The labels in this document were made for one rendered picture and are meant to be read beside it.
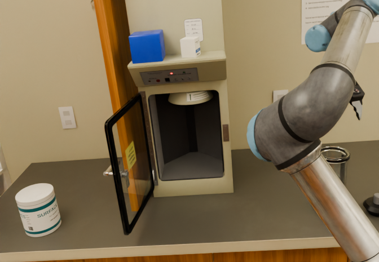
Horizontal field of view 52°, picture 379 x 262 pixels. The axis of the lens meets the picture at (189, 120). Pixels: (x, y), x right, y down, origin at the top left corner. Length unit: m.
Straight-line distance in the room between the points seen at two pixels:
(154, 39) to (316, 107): 0.64
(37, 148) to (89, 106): 0.38
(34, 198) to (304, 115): 1.01
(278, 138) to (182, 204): 0.77
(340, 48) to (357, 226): 0.38
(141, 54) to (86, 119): 0.79
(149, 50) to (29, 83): 0.90
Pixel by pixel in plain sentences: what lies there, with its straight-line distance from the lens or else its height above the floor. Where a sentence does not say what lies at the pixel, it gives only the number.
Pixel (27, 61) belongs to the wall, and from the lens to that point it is 2.01.
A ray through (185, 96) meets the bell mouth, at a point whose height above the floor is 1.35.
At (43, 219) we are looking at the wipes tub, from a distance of 1.51.
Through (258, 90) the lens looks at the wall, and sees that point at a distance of 1.87.
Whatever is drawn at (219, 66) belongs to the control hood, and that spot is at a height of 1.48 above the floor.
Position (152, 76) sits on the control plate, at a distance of 1.33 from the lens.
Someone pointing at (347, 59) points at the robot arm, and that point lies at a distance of 0.90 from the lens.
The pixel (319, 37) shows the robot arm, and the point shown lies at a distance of 1.15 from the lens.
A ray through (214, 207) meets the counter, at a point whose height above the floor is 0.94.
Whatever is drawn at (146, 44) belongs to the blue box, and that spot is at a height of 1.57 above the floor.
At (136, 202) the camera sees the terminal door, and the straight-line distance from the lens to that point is 1.38.
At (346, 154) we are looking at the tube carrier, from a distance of 1.38.
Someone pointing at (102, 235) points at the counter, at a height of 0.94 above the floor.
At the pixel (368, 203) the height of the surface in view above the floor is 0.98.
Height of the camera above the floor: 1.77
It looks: 21 degrees down
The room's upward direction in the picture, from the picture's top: 6 degrees counter-clockwise
